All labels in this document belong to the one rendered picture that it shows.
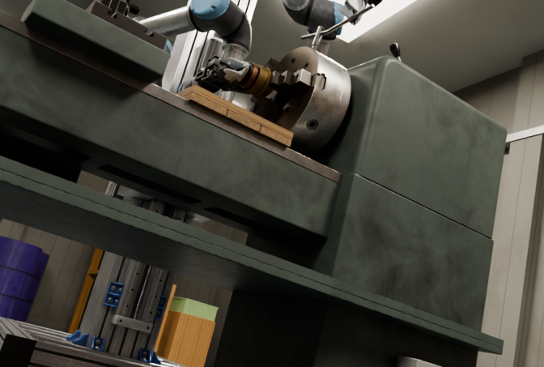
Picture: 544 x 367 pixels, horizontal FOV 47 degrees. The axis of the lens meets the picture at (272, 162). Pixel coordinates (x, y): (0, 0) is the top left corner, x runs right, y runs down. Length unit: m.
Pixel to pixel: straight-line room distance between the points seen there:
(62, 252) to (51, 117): 7.88
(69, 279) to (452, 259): 7.69
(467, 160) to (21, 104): 1.30
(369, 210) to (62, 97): 0.84
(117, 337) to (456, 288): 1.24
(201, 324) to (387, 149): 6.34
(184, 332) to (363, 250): 6.27
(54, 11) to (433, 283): 1.23
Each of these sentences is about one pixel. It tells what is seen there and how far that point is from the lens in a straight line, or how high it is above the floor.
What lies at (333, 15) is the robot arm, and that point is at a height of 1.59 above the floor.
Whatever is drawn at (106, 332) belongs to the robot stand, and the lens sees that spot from 2.46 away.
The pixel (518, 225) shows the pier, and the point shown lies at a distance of 4.81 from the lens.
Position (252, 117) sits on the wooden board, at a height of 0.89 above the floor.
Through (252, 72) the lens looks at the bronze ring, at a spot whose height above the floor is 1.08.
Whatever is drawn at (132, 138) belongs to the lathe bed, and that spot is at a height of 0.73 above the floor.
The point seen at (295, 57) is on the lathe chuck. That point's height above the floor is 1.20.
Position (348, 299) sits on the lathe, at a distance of 1.56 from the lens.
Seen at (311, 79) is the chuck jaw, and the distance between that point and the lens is 1.76.
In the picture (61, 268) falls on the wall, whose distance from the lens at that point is 9.22.
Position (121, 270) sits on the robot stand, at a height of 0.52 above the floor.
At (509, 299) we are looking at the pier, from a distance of 4.69.
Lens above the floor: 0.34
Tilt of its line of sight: 17 degrees up
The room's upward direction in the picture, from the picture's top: 15 degrees clockwise
